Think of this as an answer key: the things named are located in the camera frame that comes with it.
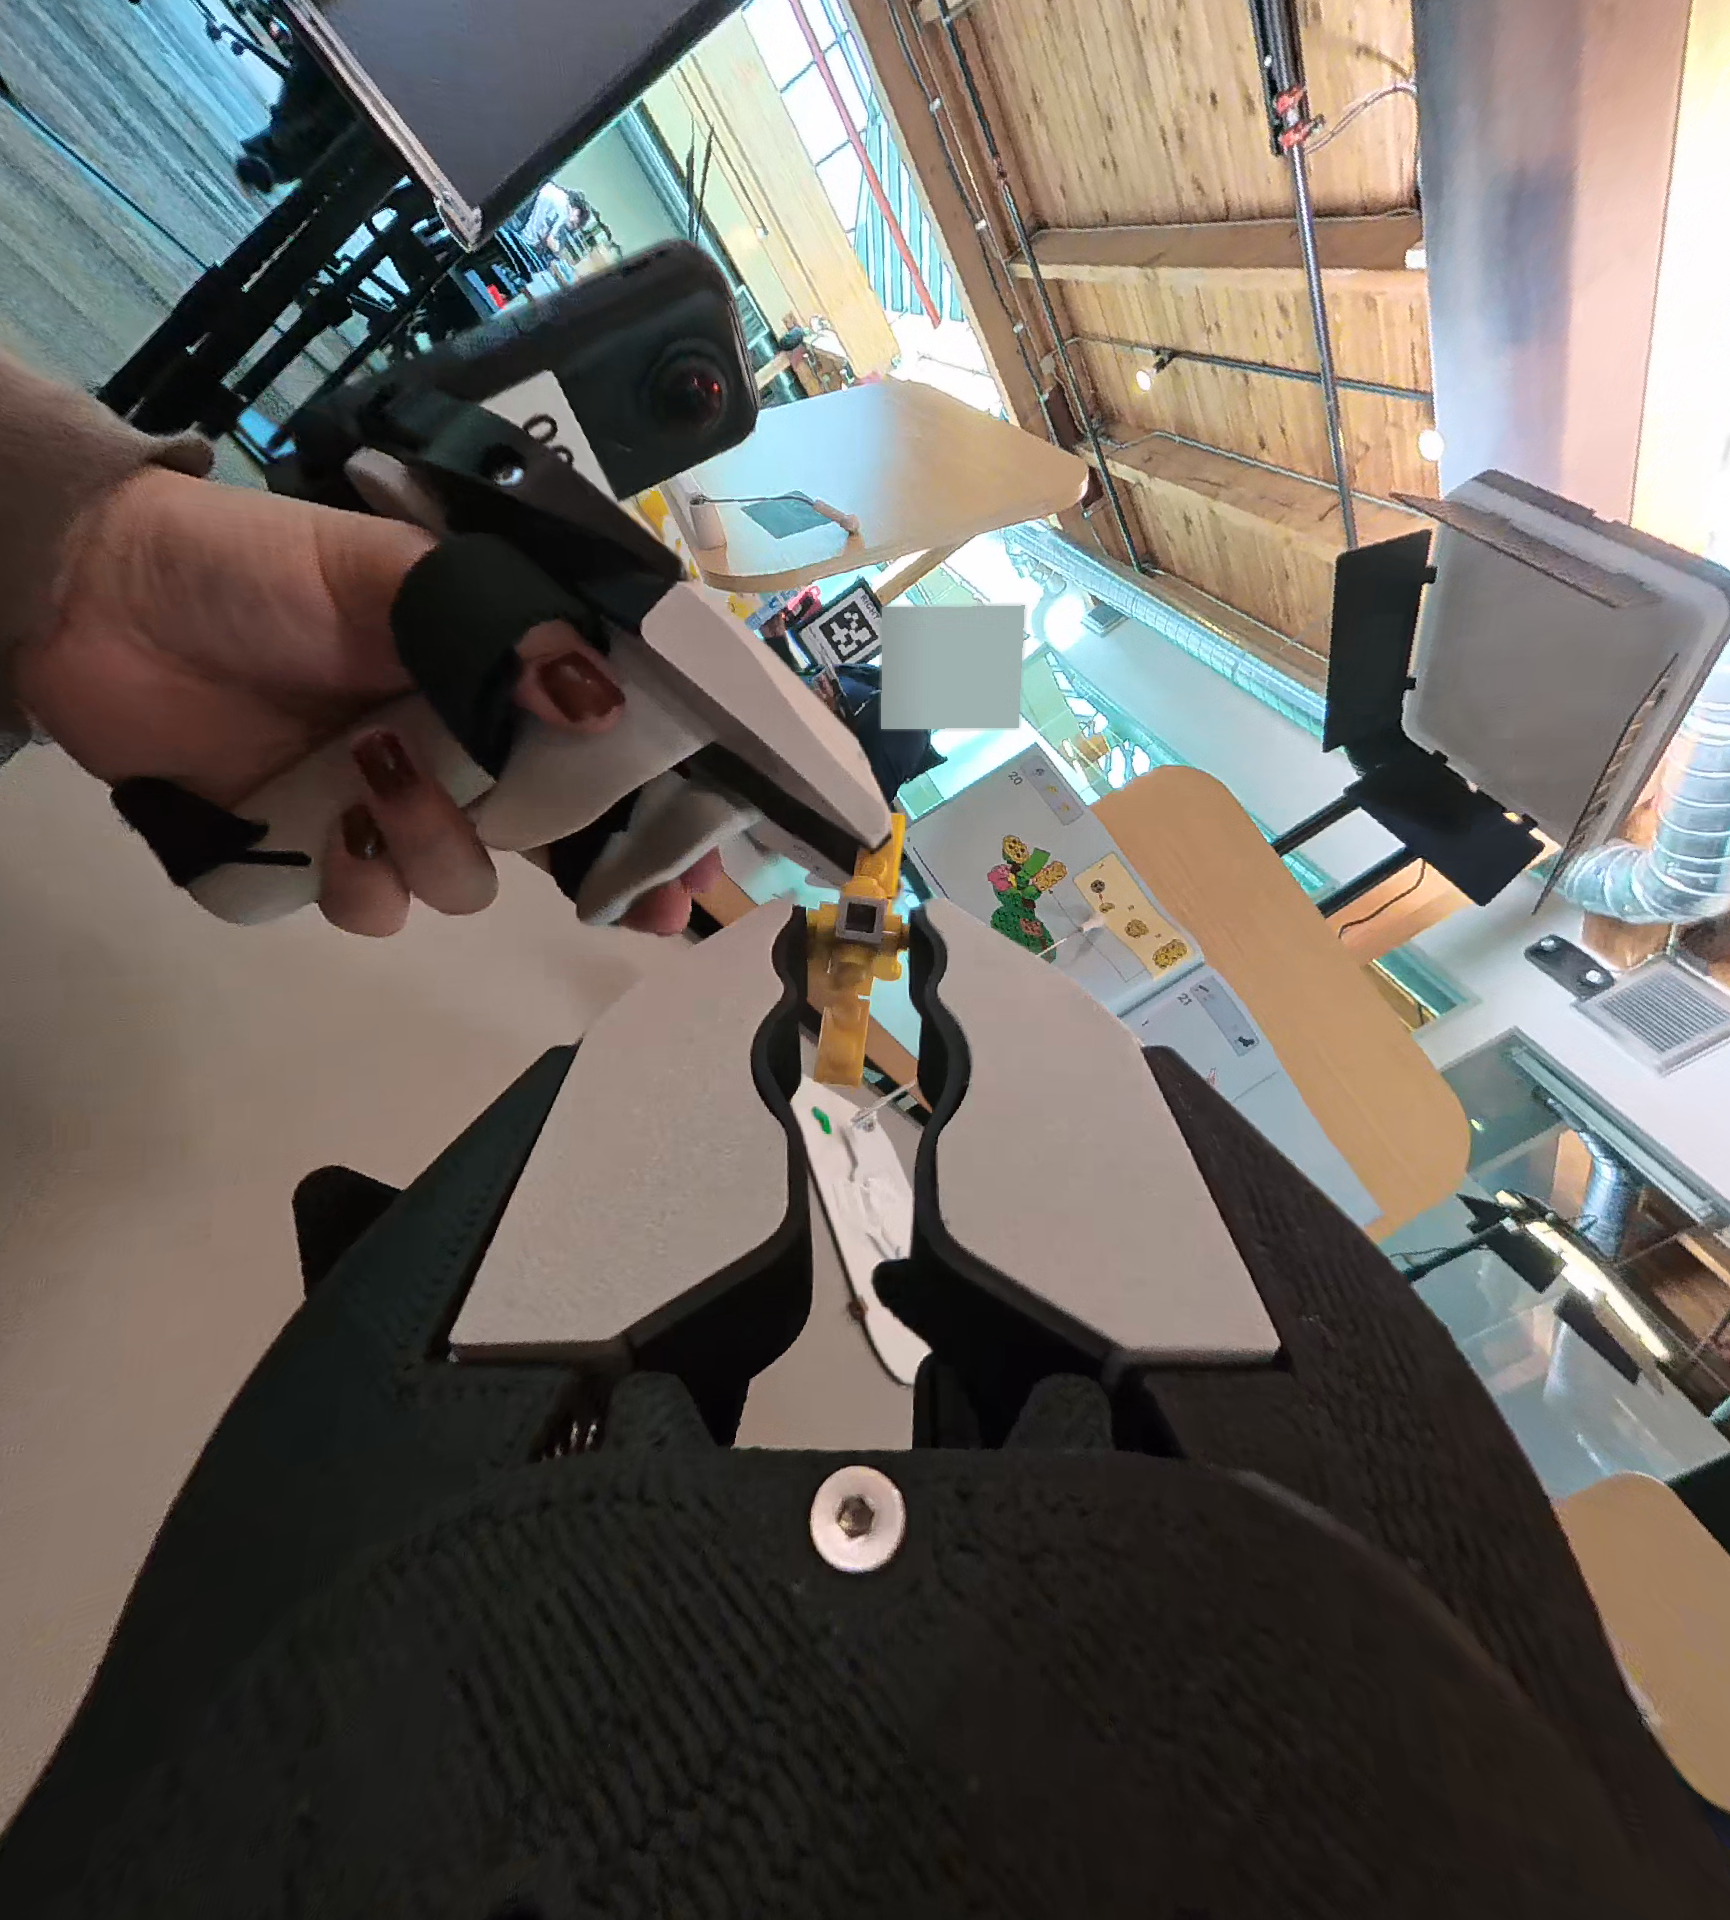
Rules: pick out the white light panel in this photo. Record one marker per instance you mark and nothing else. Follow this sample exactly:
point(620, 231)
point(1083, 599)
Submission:
point(1554, 661)

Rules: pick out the printed tag marker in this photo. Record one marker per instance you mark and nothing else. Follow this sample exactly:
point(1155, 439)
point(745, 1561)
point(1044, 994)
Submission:
point(851, 627)

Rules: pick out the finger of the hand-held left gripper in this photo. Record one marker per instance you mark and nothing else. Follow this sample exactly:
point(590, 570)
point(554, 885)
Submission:
point(774, 721)

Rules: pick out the person's left hand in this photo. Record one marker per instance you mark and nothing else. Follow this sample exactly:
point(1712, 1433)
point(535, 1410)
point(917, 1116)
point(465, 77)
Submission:
point(234, 645)

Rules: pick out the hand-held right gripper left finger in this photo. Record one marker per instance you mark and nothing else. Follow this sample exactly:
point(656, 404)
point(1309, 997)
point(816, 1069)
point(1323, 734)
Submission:
point(625, 1185)

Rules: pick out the person's left forearm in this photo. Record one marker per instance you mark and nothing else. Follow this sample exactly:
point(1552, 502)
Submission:
point(10, 480)

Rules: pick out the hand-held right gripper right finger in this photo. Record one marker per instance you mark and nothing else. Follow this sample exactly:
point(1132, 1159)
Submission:
point(1104, 1185)

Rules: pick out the brick instruction booklet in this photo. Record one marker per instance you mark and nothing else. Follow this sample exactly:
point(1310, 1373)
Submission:
point(1044, 885)

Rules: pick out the wooden booklet stand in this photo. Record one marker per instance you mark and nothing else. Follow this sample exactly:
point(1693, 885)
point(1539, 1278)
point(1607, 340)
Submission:
point(1301, 1020)

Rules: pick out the tan wooden board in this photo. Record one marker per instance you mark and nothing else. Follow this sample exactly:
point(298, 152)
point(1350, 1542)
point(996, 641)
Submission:
point(1690, 1634)

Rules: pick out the tan wooden table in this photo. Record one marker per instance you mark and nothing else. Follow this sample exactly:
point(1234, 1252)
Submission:
point(895, 480)

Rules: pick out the yellow brick assembly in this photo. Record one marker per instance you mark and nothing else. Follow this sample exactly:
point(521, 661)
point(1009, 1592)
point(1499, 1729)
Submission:
point(846, 1035)

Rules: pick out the air vent grille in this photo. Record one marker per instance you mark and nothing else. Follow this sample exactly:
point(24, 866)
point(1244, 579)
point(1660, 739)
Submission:
point(1669, 1013)

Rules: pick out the large black screen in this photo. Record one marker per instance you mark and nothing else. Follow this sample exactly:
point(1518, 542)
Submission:
point(504, 75)

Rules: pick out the silver air duct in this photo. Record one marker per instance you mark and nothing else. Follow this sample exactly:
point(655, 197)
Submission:
point(1721, 750)

